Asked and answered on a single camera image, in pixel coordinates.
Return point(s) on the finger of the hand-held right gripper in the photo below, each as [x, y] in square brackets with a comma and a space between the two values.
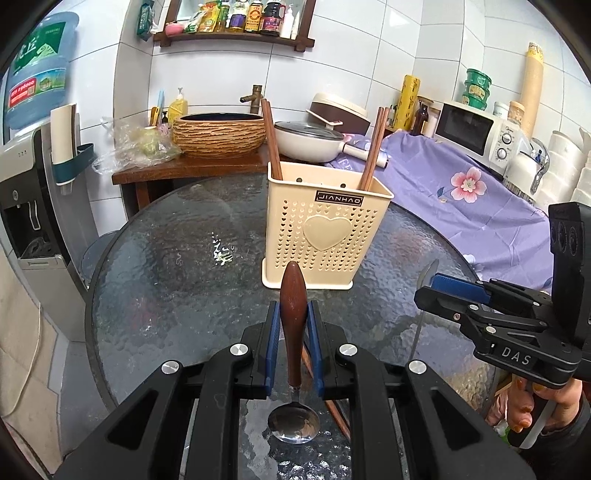
[457, 284]
[443, 302]

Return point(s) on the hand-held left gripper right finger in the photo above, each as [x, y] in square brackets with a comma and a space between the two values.
[316, 341]

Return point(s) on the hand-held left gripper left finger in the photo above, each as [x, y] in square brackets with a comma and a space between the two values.
[273, 341]

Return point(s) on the cream perforated utensil holder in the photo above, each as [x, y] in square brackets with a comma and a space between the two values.
[323, 230]

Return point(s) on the bunch of wooden chopsticks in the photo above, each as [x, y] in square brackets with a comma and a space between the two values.
[272, 138]

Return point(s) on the person's right forearm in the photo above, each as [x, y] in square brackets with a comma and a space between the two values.
[572, 447]

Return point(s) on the person's right hand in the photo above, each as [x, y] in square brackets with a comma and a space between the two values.
[521, 406]

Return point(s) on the purple floral cloth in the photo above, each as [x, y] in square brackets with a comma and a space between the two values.
[461, 212]

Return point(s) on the stack of white disposable bowls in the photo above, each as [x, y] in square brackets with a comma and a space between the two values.
[570, 170]

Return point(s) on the round glass table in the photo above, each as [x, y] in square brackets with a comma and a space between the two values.
[175, 286]

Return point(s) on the white electric kettle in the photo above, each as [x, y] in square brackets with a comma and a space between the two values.
[526, 170]

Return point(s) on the white microwave oven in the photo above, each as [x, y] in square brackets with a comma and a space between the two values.
[471, 131]

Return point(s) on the jar with yellow lid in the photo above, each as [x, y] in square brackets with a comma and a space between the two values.
[516, 115]

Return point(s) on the yellow plastic wrap roll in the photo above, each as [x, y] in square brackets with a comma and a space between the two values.
[407, 104]

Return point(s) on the tall stack of paper cups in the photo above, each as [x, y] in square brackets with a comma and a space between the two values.
[532, 87]

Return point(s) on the wooden counter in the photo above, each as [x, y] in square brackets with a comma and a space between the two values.
[184, 168]

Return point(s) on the white pan with glass lid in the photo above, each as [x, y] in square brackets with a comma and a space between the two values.
[309, 141]

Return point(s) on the brown and white rice cooker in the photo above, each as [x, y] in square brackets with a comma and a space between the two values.
[341, 110]

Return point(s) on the woven-look wash basin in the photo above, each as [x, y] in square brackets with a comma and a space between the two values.
[219, 136]

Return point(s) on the clear plastic bags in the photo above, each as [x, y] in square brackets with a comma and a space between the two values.
[138, 145]

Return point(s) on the bronze faucet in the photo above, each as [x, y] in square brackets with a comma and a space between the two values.
[255, 99]

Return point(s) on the yellow soap dispenser bottle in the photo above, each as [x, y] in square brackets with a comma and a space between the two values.
[178, 110]

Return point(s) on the beige cloth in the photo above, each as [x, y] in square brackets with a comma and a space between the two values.
[23, 350]

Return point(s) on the water dispenser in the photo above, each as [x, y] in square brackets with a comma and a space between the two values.
[32, 221]

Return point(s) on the white paper cup sleeve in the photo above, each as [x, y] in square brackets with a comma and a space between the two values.
[62, 134]

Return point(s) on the dark wooden framed shelf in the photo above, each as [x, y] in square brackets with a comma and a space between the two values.
[231, 39]

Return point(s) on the white squeeze bottle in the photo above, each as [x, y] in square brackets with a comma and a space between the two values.
[288, 23]

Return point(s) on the dark soy sauce bottle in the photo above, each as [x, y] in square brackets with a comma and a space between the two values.
[273, 21]

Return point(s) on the brown sauce bottle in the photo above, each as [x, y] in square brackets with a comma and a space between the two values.
[254, 18]

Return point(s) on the purple-label bottle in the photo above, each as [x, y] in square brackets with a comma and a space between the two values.
[238, 18]

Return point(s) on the cooking oil bottle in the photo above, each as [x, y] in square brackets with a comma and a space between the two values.
[222, 17]

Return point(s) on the yellow seasoning packet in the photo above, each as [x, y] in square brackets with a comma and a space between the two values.
[202, 18]

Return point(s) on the green packet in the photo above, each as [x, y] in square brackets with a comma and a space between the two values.
[147, 21]

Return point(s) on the blue water jug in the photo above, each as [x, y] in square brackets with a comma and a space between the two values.
[39, 74]

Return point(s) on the teal wall holder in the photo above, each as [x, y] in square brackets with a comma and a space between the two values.
[76, 164]

